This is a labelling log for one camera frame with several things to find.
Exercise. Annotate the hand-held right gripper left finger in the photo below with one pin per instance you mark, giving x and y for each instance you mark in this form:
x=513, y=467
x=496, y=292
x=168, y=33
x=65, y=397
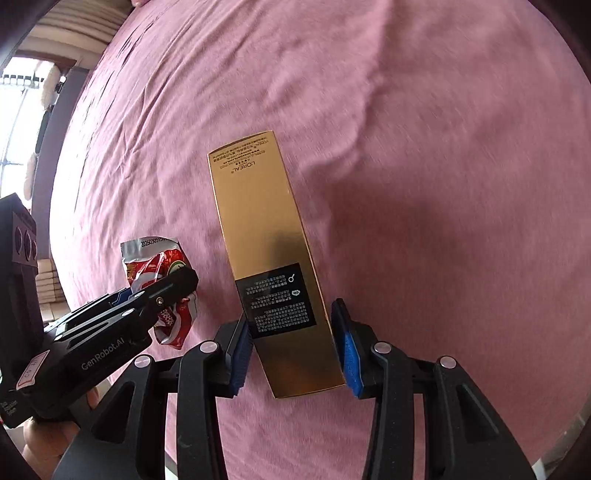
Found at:
x=240, y=360

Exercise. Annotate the beige ribbed bedding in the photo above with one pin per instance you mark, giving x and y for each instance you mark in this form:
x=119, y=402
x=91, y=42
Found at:
x=69, y=27

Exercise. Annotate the bright window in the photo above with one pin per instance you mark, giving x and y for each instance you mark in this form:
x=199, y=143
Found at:
x=18, y=120

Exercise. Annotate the person's left hand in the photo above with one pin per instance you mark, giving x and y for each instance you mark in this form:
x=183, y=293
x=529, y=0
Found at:
x=46, y=438

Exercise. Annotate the red snack wrapper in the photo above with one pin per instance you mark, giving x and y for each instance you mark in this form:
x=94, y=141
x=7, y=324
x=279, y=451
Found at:
x=147, y=263

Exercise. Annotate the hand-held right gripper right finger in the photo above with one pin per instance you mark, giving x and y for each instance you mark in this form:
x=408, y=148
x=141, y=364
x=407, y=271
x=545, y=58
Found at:
x=351, y=350

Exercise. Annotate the pink blanket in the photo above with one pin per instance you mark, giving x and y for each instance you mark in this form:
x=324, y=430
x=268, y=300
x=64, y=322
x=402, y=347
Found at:
x=415, y=138

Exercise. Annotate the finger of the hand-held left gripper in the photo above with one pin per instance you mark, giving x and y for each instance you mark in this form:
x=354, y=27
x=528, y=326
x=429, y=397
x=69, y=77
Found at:
x=122, y=295
x=171, y=288

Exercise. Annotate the gold cardboard box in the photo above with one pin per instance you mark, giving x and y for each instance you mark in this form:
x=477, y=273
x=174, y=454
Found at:
x=258, y=221

